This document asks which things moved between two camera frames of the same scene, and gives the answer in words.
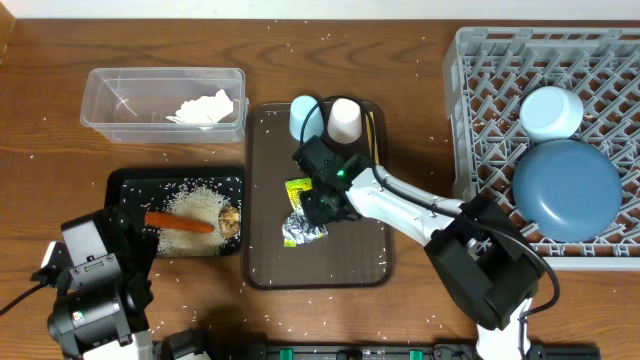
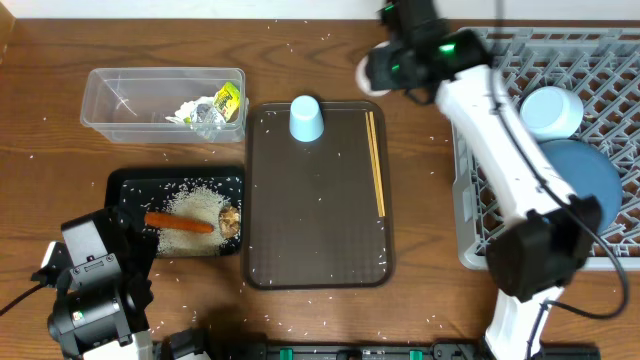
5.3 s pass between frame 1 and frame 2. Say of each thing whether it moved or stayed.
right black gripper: moved
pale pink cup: moved
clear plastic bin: stayed
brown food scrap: stayed
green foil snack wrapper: moved
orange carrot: stayed
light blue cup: stayed
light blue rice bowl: stayed
